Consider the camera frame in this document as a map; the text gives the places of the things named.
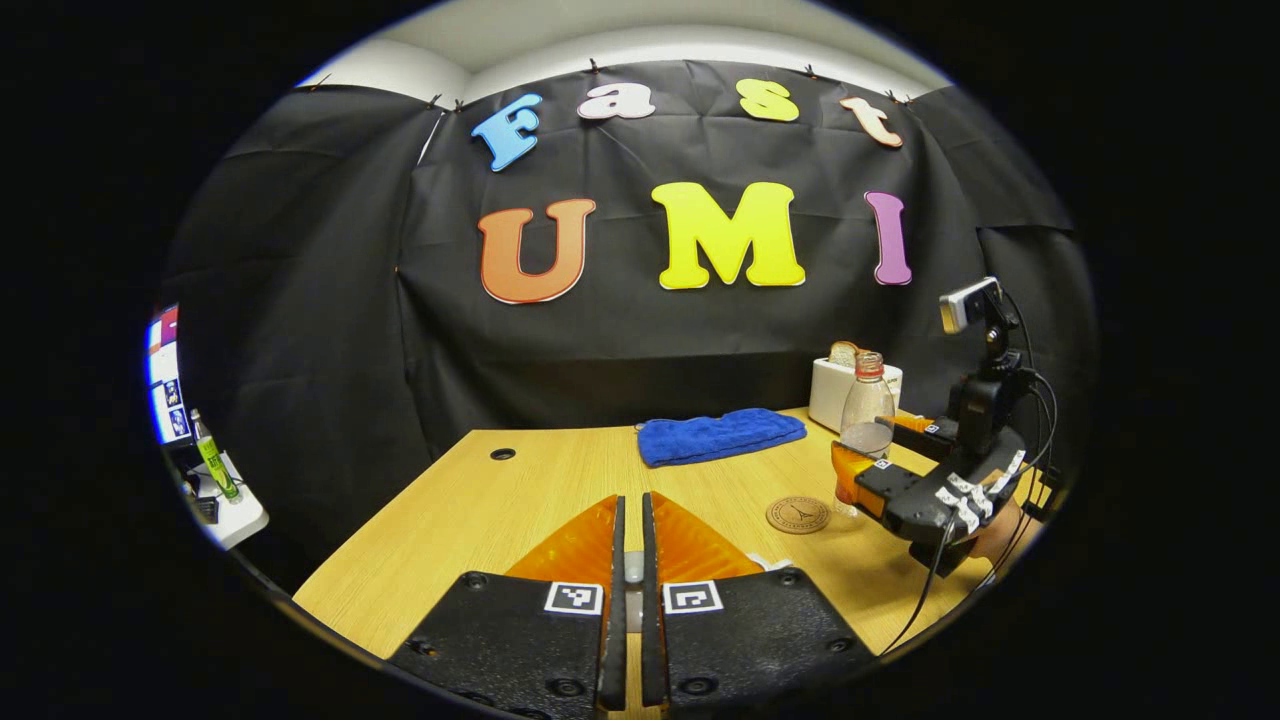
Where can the computer monitor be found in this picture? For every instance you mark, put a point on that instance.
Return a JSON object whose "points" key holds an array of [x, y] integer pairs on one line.
{"points": [[165, 390]]}

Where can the round brown coaster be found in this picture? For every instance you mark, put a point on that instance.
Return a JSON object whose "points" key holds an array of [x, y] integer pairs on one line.
{"points": [[798, 514]]}

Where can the toasted bread slice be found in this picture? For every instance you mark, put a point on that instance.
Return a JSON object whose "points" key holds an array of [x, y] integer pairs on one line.
{"points": [[843, 353]]}

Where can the green drink bottle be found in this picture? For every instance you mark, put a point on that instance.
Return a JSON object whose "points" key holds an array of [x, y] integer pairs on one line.
{"points": [[215, 465]]}

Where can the black backdrop cloth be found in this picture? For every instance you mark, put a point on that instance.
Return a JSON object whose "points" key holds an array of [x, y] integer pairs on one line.
{"points": [[620, 350]]}

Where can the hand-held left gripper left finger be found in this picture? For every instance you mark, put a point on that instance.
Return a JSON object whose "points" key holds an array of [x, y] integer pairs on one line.
{"points": [[614, 640]]}

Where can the white side table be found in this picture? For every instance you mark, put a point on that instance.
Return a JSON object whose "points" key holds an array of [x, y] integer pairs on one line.
{"points": [[240, 522]]}

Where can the clear water bottle red label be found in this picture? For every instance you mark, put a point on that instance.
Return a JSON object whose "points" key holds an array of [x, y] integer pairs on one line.
{"points": [[867, 410]]}

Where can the white toaster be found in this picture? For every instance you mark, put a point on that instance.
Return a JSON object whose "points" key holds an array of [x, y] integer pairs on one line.
{"points": [[825, 395]]}

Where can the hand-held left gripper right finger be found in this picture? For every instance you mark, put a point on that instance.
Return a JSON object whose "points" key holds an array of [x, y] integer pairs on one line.
{"points": [[651, 640]]}

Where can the blue towel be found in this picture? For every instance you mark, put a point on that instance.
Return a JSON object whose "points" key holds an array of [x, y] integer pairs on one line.
{"points": [[720, 437]]}

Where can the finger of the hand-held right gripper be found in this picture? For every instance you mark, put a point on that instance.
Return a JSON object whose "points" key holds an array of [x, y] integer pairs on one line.
{"points": [[848, 475], [915, 425]]}

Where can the small black device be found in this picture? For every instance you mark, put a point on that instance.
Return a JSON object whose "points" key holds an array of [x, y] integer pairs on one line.
{"points": [[205, 510]]}

